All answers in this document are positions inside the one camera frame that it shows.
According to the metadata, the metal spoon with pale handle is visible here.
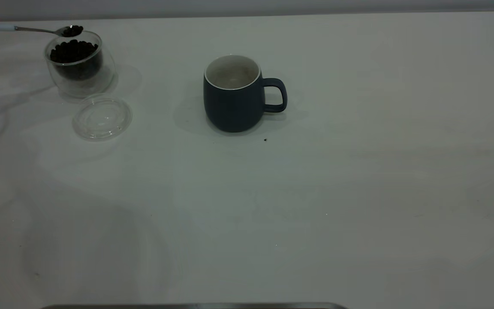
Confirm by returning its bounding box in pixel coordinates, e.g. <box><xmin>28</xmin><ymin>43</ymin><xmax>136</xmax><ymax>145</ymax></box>
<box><xmin>0</xmin><ymin>22</ymin><xmax>84</xmax><ymax>38</ymax></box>

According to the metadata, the dark blue-grey ceramic mug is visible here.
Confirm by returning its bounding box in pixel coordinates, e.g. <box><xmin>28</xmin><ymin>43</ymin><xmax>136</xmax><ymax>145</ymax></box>
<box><xmin>203</xmin><ymin>55</ymin><xmax>288</xmax><ymax>133</ymax></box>

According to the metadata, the coffee beans pile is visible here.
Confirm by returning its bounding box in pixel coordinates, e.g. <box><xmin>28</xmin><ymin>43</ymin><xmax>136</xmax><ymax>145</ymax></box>
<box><xmin>50</xmin><ymin>39</ymin><xmax>102</xmax><ymax>81</ymax></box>

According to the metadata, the double-walled clear glass cup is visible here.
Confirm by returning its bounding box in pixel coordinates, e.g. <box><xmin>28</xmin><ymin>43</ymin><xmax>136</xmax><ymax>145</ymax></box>
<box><xmin>44</xmin><ymin>30</ymin><xmax>117</xmax><ymax>98</ymax></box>

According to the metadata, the clear round plastic lid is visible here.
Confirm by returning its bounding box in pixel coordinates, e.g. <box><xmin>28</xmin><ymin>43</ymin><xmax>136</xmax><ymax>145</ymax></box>
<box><xmin>72</xmin><ymin>94</ymin><xmax>133</xmax><ymax>141</ymax></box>

